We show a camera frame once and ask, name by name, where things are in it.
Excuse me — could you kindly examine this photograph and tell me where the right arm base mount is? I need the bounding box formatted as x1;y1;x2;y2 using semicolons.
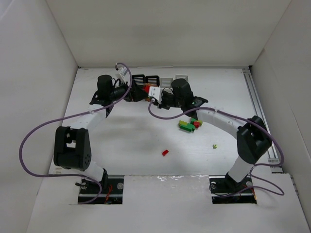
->
209;176;257;204

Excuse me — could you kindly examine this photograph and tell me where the black slotted bin far left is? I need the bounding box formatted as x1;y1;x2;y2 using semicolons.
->
132;74;145;88

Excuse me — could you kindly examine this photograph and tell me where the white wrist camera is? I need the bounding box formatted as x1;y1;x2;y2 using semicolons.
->
148;86;163;103
115;64;128;79

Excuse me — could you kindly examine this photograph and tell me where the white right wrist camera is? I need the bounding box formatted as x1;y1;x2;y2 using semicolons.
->
148;86;163;103

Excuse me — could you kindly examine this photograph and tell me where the white slotted bin far right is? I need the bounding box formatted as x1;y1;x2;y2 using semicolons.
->
175;74;189;82

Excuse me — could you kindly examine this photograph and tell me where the aluminium rail right side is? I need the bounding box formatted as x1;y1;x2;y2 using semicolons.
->
242;67;284;173

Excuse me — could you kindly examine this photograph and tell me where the white slotted bin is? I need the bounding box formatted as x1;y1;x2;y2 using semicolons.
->
175;74;189;82
159;77;173;88

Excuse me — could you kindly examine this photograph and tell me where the black slotted bin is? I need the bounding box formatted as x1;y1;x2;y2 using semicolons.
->
132;74;145;88
145;75;160;86

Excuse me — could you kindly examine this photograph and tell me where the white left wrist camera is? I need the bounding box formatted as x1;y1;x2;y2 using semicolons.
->
115;64;128;79

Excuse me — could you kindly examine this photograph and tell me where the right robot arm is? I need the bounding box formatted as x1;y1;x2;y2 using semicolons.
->
149;79;272;193

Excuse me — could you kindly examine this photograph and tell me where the green lime lego stack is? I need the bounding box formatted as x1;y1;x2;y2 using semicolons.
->
178;120;196;132

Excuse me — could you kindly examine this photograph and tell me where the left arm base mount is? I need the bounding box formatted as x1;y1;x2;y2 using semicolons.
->
75;175;124;205

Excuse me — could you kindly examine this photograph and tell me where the red green lego stack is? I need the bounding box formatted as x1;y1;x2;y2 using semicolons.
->
190;118;203;129

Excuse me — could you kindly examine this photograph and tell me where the small red lego brick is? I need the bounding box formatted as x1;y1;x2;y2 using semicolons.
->
162;150;169;156

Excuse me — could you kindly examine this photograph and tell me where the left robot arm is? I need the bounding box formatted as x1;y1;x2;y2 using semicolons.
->
53;74;147;189

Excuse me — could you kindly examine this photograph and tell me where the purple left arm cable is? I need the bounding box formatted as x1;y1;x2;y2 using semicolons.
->
18;62;133;204

